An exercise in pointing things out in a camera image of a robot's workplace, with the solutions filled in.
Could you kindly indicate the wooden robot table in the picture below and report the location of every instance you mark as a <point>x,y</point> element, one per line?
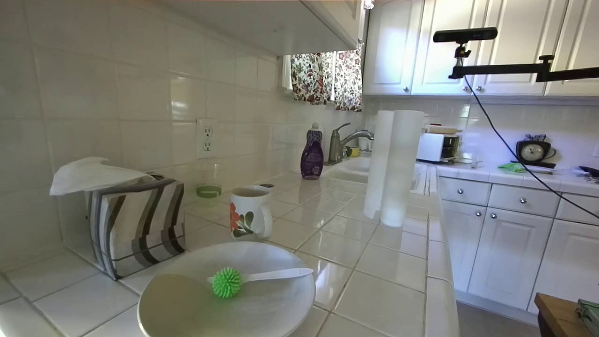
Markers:
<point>558,318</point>

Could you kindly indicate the black round clock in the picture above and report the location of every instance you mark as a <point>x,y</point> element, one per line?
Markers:
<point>534,152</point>

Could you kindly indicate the white paper towel roll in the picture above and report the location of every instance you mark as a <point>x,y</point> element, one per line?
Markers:
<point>396,169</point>

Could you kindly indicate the white ceramic plate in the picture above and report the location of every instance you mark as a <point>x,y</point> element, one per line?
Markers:
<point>263,309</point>

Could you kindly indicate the floral window curtain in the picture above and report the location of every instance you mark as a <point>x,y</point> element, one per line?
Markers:
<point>325,77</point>

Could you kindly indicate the white toaster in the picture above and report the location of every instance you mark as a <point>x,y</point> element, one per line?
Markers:
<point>433,146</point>

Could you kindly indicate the green spiky ball brush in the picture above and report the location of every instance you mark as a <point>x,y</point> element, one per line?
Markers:
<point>225,283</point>

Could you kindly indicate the purple dish soap bottle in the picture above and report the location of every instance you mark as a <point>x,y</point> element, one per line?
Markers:
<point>311,159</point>

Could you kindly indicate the small green glass dish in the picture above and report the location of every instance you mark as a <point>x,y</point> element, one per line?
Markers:
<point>208,191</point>

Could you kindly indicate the white sink basin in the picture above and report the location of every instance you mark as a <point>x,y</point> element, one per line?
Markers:
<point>356,167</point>

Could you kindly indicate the black stereo camera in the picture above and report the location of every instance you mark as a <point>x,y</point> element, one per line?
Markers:
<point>465,34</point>

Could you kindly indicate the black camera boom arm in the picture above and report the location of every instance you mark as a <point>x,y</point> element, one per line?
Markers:
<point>506,67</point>

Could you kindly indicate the white base cabinets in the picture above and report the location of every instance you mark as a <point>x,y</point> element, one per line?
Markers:
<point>506,255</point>

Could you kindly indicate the striped napkin holder bag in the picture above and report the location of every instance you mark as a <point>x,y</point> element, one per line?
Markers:
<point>134,227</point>

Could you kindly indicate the green cloth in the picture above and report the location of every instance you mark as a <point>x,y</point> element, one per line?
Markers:
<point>512,167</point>

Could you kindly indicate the white floral mug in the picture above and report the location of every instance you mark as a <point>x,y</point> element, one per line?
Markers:
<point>248,212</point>

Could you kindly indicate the metal sink faucet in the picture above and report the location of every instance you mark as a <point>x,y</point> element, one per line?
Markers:
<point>338,142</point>

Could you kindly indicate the white wall outlet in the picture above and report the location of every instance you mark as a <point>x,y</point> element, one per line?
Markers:
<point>207,139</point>

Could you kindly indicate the small yellow sponge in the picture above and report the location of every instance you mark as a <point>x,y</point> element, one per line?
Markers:
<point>353,152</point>

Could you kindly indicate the white wall cabinet row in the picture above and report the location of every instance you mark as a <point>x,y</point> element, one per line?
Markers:
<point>437,56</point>

